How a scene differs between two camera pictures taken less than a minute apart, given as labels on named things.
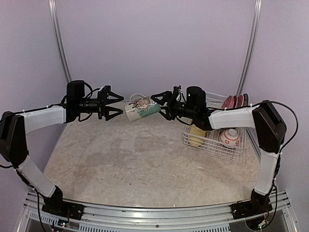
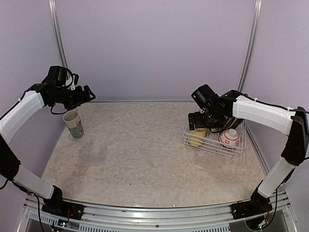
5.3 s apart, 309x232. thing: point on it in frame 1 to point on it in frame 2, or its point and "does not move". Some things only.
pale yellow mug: x=196 y=136 does not move
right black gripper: x=168 y=94 to x=199 y=123
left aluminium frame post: x=54 y=13 does not move
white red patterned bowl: x=230 y=137 does not move
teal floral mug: x=140 y=107 to x=74 y=123
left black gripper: x=102 y=102 to x=80 y=99
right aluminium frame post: x=252 y=48 does not move
